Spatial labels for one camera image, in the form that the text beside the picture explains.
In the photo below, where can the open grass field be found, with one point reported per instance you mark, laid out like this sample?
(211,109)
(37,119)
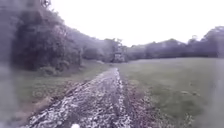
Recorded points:
(170,83)

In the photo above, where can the distant row of trees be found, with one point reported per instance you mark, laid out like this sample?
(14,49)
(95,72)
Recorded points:
(173,50)

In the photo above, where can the robot's own part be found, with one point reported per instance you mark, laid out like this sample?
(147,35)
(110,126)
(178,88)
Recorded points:
(75,126)

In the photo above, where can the grass verge beside wood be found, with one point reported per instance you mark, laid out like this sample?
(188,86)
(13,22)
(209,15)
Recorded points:
(43,86)

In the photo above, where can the wood of dark trees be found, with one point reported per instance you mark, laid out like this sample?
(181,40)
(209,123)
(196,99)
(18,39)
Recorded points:
(43,40)

